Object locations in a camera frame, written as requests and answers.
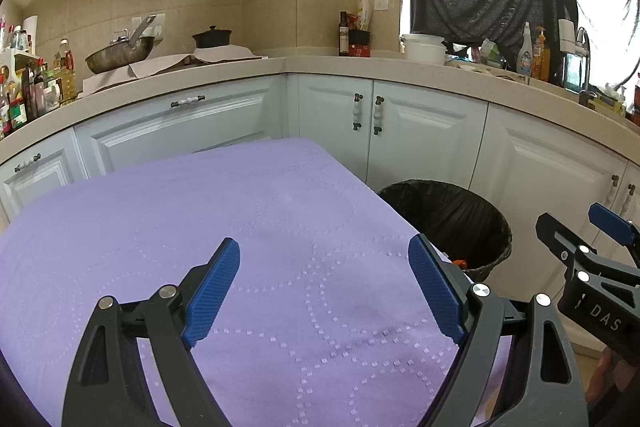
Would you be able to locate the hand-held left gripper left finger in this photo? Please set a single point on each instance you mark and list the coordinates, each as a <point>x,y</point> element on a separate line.
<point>210,292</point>

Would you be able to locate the person's right hand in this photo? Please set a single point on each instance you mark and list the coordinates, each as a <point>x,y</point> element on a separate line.
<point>622,377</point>

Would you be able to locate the black pot with lid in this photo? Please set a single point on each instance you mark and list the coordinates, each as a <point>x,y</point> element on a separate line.
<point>212,39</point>

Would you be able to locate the orange soap pump bottle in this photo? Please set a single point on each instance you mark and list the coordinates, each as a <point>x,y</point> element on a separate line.
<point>541,57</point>

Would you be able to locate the paper towel roll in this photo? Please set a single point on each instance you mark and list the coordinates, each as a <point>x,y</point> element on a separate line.
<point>30,34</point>

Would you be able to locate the white blue spray bottle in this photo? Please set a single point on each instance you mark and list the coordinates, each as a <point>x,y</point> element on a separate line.
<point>524,57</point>

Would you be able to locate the beige stove cover sheet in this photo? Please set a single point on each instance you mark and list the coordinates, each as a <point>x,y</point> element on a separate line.
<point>160,66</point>

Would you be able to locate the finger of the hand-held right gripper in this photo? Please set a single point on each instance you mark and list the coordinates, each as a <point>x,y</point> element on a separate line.
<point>610,222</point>
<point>555,234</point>

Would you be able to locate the green tissue pack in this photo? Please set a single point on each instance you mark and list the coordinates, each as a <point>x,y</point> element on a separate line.
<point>491,53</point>

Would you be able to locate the chrome faucet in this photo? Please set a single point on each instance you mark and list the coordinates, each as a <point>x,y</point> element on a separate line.
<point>586,67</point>

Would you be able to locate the white wall socket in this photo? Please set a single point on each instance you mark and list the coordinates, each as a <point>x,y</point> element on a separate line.
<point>381,2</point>

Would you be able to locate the dark oil bottle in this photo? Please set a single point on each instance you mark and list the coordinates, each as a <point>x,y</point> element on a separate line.
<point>344,37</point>

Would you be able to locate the purple tablecloth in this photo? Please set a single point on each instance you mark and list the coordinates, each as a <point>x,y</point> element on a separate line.
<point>275,232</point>

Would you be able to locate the metal wok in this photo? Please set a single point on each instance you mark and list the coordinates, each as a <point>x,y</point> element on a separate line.
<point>120,57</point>

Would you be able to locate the bin with black liner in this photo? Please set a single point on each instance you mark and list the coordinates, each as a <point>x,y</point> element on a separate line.
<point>440,217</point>

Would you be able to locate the black utensil holder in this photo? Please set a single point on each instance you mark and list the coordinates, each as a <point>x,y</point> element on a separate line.
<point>360,44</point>

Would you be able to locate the tall white packet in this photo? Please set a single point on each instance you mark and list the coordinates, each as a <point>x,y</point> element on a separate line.
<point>366,14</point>

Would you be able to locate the group of condiment bottles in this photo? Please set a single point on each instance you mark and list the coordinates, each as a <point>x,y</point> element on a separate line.
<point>30,92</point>

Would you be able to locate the wide white cabinet door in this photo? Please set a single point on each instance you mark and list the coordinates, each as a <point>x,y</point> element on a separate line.
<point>190,127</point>

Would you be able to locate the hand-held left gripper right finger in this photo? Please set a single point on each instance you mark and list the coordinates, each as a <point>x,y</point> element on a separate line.
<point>437,292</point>

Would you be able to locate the white water filter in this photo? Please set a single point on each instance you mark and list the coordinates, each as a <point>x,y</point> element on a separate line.
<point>567,34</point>

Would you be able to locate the white wall outlets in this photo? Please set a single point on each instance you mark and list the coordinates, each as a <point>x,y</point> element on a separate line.
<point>159,26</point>

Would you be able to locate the orange plastic bag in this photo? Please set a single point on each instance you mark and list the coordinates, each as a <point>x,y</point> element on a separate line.
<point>460,263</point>

